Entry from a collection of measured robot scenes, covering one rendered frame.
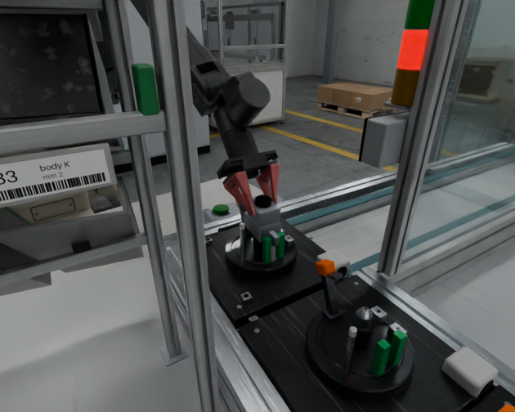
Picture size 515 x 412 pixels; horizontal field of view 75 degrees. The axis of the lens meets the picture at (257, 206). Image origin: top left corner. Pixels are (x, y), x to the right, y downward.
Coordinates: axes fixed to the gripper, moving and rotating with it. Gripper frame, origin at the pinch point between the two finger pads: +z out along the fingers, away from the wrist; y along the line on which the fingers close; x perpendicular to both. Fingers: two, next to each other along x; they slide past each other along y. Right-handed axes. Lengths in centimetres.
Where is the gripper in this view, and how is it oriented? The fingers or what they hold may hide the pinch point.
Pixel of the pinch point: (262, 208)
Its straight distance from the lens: 60.0
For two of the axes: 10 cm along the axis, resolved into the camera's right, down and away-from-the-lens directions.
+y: 8.6, -2.4, 4.5
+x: -3.8, 2.7, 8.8
